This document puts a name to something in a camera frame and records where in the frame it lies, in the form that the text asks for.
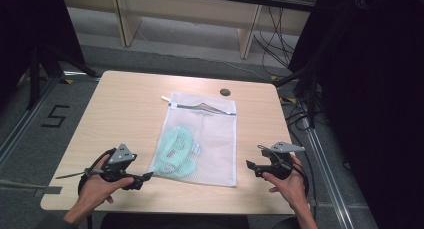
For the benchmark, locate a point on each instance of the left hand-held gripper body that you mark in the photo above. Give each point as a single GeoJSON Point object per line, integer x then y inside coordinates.
{"type": "Point", "coordinates": [120, 157]}

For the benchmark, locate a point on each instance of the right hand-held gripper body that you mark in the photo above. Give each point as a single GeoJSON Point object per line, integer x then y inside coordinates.
{"type": "Point", "coordinates": [279, 162]}

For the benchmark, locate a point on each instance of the mint green garment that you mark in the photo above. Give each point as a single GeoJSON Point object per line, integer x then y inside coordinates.
{"type": "Point", "coordinates": [175, 152]}

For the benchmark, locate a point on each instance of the white mesh laundry bag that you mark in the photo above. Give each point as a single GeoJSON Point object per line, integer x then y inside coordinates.
{"type": "Point", "coordinates": [213, 145]}

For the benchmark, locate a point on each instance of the person's right hand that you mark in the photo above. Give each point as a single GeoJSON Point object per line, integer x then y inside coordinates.
{"type": "Point", "coordinates": [290, 185]}

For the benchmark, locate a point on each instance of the person's left hand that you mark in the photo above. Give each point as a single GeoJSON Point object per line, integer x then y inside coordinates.
{"type": "Point", "coordinates": [96, 190]}

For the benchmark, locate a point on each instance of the person's dark lap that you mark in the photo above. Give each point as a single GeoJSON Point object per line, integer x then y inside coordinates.
{"type": "Point", "coordinates": [173, 221]}

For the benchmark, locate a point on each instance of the grey tape strip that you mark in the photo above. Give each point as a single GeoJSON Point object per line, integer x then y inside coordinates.
{"type": "Point", "coordinates": [48, 191]}

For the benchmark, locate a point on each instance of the black metal stand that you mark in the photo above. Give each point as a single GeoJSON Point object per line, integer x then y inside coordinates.
{"type": "Point", "coordinates": [308, 85]}
{"type": "Point", "coordinates": [36, 72]}

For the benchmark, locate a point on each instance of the black curtain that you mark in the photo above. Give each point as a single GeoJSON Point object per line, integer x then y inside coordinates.
{"type": "Point", "coordinates": [373, 105]}
{"type": "Point", "coordinates": [26, 22]}

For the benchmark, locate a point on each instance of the light wooden desk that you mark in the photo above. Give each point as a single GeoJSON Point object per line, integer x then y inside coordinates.
{"type": "Point", "coordinates": [186, 9]}

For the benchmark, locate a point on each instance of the aluminium floor rail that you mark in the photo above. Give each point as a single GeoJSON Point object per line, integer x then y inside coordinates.
{"type": "Point", "coordinates": [328, 175]}
{"type": "Point", "coordinates": [23, 122]}

